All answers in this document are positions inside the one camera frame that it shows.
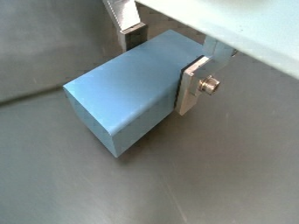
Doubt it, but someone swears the gripper right finger silver bracket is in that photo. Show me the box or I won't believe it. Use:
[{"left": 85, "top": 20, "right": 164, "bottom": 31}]
[{"left": 175, "top": 36, "right": 236, "bottom": 116}]

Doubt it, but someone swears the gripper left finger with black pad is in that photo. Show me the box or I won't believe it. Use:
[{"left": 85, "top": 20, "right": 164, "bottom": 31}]
[{"left": 103, "top": 0, "right": 148, "bottom": 52}]

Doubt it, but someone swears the blue rectangular block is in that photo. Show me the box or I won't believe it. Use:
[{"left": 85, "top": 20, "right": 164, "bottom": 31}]
[{"left": 63, "top": 30, "right": 202, "bottom": 157}]

